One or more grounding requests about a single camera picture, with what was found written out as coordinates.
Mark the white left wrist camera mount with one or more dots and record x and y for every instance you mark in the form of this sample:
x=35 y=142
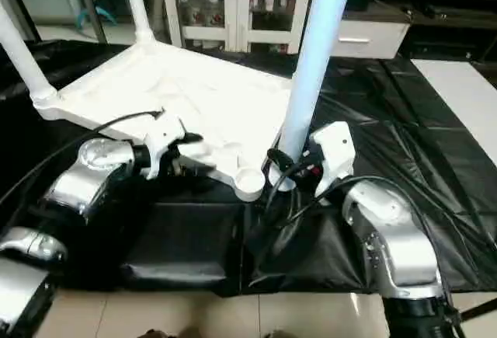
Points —
x=167 y=136

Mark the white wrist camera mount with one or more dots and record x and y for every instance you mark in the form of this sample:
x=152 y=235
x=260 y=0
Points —
x=167 y=136
x=334 y=143

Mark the white plastic table top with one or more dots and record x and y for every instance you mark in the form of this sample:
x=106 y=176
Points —
x=174 y=93

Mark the white flat board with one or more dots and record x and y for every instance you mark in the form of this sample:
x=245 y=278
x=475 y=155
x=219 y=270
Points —
x=458 y=93

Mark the white plastic table leg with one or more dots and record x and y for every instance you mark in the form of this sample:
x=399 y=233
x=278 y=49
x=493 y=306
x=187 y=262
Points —
x=136 y=4
x=23 y=54
x=313 y=62

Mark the white drawer cabinet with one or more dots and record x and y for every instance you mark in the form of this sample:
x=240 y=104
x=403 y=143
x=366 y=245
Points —
x=384 y=31

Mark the white glass door cabinet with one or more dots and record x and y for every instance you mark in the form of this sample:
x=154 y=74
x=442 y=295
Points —
x=242 y=11

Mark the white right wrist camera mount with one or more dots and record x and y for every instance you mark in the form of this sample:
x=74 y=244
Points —
x=334 y=143

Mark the black low desk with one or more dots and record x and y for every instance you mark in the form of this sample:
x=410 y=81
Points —
x=446 y=31

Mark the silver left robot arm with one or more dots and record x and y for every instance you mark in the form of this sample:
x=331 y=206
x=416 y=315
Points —
x=77 y=186

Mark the grey pole stand blue brackets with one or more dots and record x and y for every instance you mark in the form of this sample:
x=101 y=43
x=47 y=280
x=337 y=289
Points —
x=101 y=11

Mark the black metal table frame leg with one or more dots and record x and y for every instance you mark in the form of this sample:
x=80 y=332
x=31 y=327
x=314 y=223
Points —
x=477 y=309

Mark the black work mat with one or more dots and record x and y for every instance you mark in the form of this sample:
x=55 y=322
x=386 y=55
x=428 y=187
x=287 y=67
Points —
x=427 y=140

